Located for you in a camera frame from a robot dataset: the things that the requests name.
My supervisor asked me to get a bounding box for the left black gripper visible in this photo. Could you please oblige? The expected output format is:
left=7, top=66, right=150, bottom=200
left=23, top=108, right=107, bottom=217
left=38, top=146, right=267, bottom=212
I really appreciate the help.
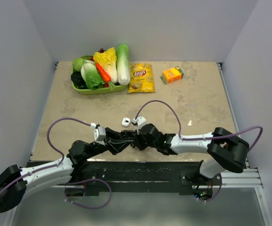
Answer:
left=85, top=127, right=134, bottom=159

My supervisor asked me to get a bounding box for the white earbud charging case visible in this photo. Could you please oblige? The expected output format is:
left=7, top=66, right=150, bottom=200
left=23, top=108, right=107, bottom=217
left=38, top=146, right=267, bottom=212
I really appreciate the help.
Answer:
left=121, top=117, right=131, bottom=128

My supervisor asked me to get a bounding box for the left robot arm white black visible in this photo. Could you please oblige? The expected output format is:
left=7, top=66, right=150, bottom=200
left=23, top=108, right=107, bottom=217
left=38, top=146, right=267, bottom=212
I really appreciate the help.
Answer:
left=0, top=127, right=138, bottom=213

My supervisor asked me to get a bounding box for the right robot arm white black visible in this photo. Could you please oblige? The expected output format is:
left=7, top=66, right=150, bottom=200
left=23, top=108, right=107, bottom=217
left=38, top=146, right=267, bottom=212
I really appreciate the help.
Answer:
left=132, top=122, right=249, bottom=185

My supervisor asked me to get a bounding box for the green plastic vegetable tray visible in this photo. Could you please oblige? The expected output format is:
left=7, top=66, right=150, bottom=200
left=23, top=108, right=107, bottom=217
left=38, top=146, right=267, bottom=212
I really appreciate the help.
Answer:
left=72, top=69, right=128, bottom=95

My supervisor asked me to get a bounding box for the green white bok choy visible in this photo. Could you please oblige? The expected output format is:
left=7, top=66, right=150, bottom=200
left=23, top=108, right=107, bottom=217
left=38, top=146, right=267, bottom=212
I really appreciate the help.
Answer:
left=81, top=63, right=105, bottom=90

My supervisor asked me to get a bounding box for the yellow Lays chips bag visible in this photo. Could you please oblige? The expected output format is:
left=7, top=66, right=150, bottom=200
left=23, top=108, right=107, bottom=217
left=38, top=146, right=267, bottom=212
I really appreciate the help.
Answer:
left=128, top=63, right=155, bottom=93

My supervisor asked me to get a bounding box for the orange toy carrot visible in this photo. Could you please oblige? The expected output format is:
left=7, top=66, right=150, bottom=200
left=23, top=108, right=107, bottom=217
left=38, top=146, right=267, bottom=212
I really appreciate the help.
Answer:
left=95, top=63, right=115, bottom=90

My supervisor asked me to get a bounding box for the dark green toy vegetable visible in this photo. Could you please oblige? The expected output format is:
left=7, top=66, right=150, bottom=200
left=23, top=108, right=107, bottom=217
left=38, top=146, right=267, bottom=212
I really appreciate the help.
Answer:
left=71, top=72, right=87, bottom=89

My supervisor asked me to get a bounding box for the orange green carton box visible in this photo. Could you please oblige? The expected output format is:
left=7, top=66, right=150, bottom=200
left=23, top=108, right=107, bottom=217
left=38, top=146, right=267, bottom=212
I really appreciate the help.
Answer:
left=160, top=66, right=184, bottom=84

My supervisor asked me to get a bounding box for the yellow toy cabbage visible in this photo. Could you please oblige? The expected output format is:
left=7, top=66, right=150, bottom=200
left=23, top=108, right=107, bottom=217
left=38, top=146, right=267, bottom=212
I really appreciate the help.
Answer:
left=93, top=47, right=118, bottom=84

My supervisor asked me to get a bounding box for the round green cabbage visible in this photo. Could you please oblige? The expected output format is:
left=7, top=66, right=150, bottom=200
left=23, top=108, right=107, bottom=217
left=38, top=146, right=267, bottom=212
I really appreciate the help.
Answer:
left=72, top=58, right=86, bottom=72

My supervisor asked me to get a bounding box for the tall green napa cabbage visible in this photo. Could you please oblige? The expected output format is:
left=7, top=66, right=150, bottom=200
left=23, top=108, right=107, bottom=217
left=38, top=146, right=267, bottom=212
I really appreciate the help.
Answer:
left=116, top=44, right=131, bottom=85

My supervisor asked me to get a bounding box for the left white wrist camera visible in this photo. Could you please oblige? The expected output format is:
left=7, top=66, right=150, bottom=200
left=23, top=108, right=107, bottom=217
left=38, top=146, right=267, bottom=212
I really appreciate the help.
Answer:
left=90, top=123, right=106, bottom=145

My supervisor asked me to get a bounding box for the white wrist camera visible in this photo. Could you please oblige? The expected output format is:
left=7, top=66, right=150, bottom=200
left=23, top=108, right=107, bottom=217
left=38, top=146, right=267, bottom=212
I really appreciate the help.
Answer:
left=90, top=123, right=106, bottom=145
left=131, top=116, right=147, bottom=129

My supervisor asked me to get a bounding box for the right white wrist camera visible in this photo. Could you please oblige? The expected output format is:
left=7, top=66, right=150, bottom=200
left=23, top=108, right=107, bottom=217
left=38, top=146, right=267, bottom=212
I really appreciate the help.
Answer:
left=131, top=116, right=147, bottom=129

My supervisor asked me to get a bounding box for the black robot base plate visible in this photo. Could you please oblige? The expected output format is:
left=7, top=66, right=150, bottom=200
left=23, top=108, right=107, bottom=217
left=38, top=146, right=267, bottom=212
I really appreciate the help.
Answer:
left=54, top=160, right=221, bottom=196

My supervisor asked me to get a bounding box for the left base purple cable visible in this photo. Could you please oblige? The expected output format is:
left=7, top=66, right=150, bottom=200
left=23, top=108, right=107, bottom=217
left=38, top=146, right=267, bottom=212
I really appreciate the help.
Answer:
left=64, top=178, right=112, bottom=209

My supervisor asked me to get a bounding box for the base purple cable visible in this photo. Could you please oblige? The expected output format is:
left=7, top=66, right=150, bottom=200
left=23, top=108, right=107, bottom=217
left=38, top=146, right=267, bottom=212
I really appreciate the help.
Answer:
left=196, top=174, right=223, bottom=203
left=64, top=178, right=112, bottom=209

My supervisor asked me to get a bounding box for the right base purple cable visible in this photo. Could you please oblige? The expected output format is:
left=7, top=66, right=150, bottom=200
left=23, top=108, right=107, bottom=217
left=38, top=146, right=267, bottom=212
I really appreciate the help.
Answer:
left=196, top=174, right=223, bottom=203

